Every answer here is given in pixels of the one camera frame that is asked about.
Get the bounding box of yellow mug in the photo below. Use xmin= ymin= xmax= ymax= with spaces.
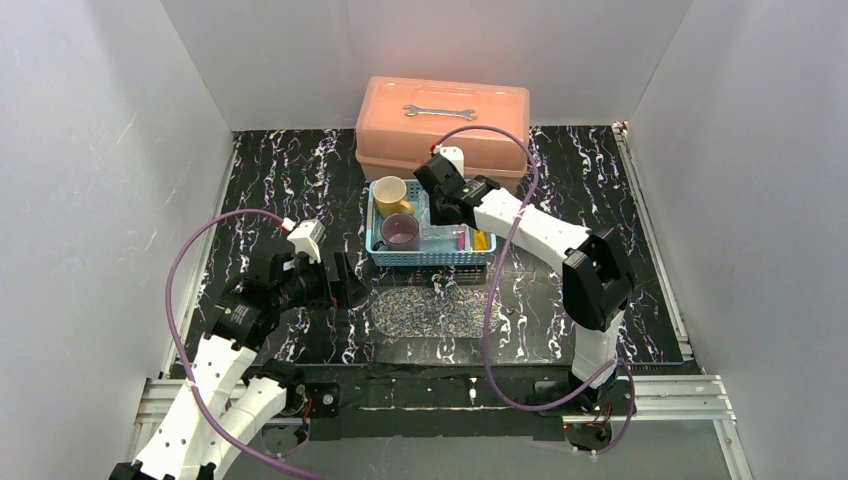
xmin=370 ymin=176 xmax=415 ymax=218

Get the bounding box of clear plastic tray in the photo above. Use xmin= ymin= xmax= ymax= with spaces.
xmin=369 ymin=286 xmax=488 ymax=338

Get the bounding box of orange plastic toolbox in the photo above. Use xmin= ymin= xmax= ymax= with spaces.
xmin=355 ymin=76 xmax=530 ymax=193

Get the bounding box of yellow toothpaste tube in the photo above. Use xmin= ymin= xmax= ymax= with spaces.
xmin=471 ymin=229 xmax=491 ymax=251

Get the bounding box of light blue plastic basket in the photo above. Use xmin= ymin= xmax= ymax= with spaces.
xmin=365 ymin=179 xmax=498 ymax=267

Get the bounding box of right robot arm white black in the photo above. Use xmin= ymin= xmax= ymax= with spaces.
xmin=414 ymin=154 xmax=636 ymax=412

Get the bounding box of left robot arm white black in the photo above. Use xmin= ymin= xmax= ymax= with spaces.
xmin=110 ymin=252 xmax=366 ymax=479

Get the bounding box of purple mug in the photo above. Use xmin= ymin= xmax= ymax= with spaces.
xmin=373 ymin=213 xmax=421 ymax=252

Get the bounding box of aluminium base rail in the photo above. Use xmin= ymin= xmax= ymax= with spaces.
xmin=125 ymin=377 xmax=753 ymax=480

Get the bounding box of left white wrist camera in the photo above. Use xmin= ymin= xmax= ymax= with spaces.
xmin=281 ymin=218 xmax=325 ymax=263

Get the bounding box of silver open-end wrench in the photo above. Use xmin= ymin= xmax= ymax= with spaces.
xmin=403 ymin=104 xmax=477 ymax=121

